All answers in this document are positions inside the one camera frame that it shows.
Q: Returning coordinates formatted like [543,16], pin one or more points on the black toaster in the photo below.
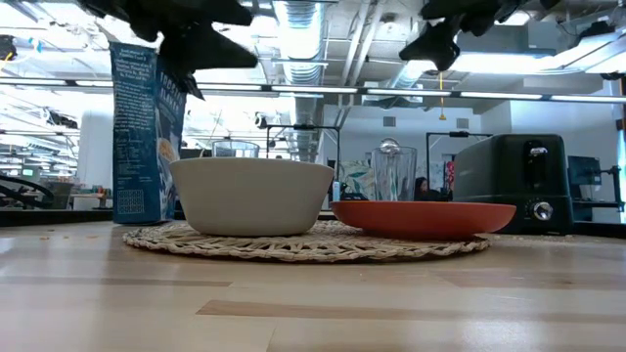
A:
[494,171]

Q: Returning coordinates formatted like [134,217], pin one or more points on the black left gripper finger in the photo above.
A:
[210,49]
[171,12]

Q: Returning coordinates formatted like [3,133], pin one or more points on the black curved chair back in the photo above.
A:
[29,186]

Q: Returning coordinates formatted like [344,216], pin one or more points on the black monitor stand frame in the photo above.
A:
[303,127]
[460,133]

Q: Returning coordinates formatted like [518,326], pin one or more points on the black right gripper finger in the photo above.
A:
[437,46]
[469,12]

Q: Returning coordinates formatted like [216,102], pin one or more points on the colourful leaf picture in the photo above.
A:
[357,178]

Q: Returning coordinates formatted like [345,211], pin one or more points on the orange plate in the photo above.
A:
[420,217]

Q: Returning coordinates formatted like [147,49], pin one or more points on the white ceramic bowl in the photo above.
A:
[249,195]

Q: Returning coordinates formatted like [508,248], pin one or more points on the blue cereal box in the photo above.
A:
[137,146]

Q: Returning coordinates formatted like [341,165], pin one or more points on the person behind monitor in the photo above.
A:
[423,189]

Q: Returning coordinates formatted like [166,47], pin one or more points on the round wicker placemat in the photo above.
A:
[303,247]

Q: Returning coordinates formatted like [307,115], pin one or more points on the glass of milk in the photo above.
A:
[235,149]

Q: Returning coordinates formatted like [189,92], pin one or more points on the clear plastic water bottle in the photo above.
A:
[393,176]

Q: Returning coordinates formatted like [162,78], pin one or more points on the dark monitor on arm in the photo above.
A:
[584,170]

